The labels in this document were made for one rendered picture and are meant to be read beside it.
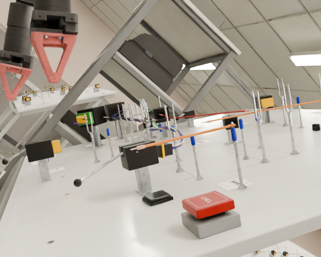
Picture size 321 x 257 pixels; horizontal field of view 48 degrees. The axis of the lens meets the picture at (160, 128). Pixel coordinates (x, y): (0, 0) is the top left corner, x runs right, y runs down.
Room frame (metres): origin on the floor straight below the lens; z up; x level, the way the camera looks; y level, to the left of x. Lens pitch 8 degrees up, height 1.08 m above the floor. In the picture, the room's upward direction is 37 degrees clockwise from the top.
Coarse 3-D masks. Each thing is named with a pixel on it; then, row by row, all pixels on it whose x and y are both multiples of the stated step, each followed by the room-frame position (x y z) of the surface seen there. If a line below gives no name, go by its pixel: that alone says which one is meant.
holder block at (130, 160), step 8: (128, 144) 0.64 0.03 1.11; (136, 144) 0.62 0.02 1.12; (144, 144) 0.61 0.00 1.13; (128, 152) 0.61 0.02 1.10; (136, 152) 0.61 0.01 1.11; (144, 152) 0.62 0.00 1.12; (152, 152) 0.62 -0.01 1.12; (128, 160) 0.61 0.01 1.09; (136, 160) 0.62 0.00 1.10; (144, 160) 0.62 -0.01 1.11; (152, 160) 0.62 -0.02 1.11; (128, 168) 0.62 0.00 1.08; (136, 168) 0.62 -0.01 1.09
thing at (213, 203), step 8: (208, 192) 0.47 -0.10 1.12; (216, 192) 0.46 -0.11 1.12; (184, 200) 0.46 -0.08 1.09; (192, 200) 0.45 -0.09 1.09; (200, 200) 0.45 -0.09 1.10; (208, 200) 0.44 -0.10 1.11; (216, 200) 0.44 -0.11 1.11; (224, 200) 0.43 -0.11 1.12; (232, 200) 0.43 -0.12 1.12; (184, 208) 0.46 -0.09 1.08; (192, 208) 0.43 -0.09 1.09; (200, 208) 0.42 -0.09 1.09; (208, 208) 0.42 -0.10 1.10; (216, 208) 0.42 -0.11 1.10; (224, 208) 0.43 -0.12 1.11; (232, 208) 0.43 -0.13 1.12; (200, 216) 0.42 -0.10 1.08; (208, 216) 0.42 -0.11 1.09; (216, 216) 0.44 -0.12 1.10
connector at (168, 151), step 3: (165, 144) 0.64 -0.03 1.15; (168, 144) 0.64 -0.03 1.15; (171, 144) 0.64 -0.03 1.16; (156, 147) 0.63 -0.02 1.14; (159, 147) 0.63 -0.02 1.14; (165, 147) 0.64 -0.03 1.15; (168, 147) 0.64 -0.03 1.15; (171, 147) 0.64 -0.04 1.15; (159, 150) 0.63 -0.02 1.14; (165, 150) 0.64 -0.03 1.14; (168, 150) 0.64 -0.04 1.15; (171, 150) 0.64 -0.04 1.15; (159, 153) 0.63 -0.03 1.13; (165, 153) 0.64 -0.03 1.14; (168, 153) 0.64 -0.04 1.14; (171, 153) 0.64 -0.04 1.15; (159, 156) 0.63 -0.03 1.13
